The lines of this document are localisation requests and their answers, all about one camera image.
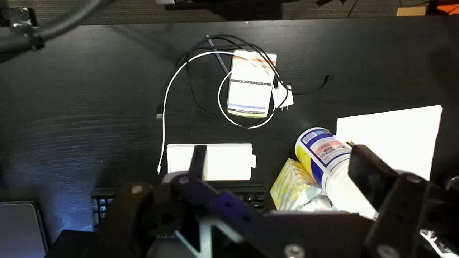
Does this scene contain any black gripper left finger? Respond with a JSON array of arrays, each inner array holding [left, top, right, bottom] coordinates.
[[189, 144, 206, 179]]

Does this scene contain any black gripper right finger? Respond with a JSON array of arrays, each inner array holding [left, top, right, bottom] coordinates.
[[348, 144, 397, 209]]

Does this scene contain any white wrist rest bar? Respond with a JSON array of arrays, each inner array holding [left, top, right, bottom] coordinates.
[[166, 143, 257, 180]]

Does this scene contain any white printed paper sheet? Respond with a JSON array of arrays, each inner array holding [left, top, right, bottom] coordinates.
[[336, 104, 443, 180]]

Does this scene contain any white wipes canister blue label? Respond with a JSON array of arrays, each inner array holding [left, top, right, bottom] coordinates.
[[294, 127, 377, 219]]

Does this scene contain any black keyboard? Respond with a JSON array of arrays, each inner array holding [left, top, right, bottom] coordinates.
[[90, 187, 267, 232]]

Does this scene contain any grey laptop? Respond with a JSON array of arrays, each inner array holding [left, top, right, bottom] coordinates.
[[0, 202, 47, 258]]

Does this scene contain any white cable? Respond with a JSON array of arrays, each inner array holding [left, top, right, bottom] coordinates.
[[155, 50, 294, 175]]

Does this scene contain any black cable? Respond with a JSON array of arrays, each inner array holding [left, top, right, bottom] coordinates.
[[176, 33, 334, 120]]

